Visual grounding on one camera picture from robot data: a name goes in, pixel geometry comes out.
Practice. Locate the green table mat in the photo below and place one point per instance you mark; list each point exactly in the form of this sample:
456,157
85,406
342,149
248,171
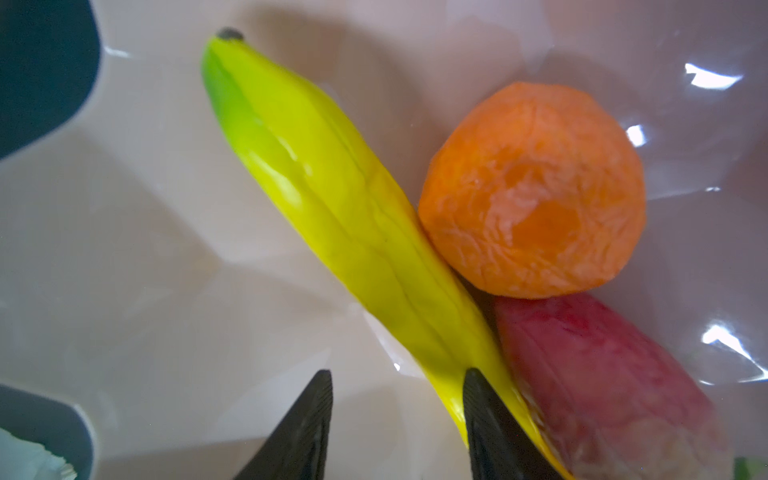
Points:
50,53

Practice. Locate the red peach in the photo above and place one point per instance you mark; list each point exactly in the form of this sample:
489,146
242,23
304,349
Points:
609,401

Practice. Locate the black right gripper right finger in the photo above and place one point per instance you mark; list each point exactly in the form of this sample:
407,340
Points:
499,449

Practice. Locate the pink scalloped fruit plate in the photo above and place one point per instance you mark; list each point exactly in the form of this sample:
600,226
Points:
148,282

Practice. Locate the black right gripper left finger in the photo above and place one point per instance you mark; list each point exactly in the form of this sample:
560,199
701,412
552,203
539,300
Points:
297,447

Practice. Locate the orange fruit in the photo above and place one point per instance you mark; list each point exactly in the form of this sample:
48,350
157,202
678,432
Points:
538,192

